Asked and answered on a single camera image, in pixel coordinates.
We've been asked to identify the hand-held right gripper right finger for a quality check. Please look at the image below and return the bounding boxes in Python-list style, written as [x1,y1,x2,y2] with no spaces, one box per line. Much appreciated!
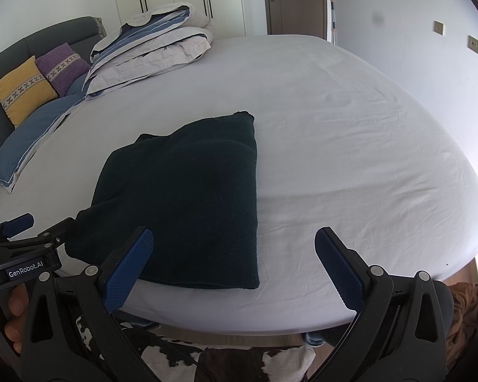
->
[311,226,450,382]

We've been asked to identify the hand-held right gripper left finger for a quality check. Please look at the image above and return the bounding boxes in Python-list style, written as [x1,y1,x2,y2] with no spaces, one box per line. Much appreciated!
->
[19,226,160,382]

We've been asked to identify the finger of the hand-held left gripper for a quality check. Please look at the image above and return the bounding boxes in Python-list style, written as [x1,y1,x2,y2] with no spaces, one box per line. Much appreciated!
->
[33,217,78,248]
[0,213,36,240]

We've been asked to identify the dark green knit sweater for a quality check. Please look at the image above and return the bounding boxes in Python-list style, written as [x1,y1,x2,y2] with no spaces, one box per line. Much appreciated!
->
[65,110,261,290]

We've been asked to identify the person's left hand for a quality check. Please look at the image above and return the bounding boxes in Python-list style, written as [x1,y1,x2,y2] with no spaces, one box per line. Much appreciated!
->
[0,286,32,355]

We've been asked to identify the blue pillow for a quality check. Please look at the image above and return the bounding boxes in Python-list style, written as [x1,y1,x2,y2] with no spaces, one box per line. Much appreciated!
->
[0,75,90,194]

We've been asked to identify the bed with white sheet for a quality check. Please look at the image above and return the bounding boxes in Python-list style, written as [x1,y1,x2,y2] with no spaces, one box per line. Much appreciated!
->
[0,34,478,335]

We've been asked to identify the orange cloth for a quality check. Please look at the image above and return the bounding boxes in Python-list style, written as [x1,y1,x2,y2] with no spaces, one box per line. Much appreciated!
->
[446,280,478,367]

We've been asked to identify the yellow patterned cushion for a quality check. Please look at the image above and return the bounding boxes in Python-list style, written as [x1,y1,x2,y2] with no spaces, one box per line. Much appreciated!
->
[0,56,59,128]

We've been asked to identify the cowhide rug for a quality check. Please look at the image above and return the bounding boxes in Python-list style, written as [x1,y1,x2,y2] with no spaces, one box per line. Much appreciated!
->
[76,314,317,382]

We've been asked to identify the purple patterned cushion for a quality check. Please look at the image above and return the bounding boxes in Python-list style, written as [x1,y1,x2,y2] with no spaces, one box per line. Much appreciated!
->
[35,42,92,97]

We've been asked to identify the grey upholstered headboard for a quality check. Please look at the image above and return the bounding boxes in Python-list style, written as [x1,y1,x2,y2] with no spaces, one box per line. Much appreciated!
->
[0,16,106,223]

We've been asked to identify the folded grey and blue duvet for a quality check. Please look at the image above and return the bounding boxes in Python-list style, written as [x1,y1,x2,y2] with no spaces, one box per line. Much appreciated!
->
[83,3,215,98]

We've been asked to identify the brown wooden door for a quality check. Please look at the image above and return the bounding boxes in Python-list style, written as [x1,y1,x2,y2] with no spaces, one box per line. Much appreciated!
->
[262,0,328,40]

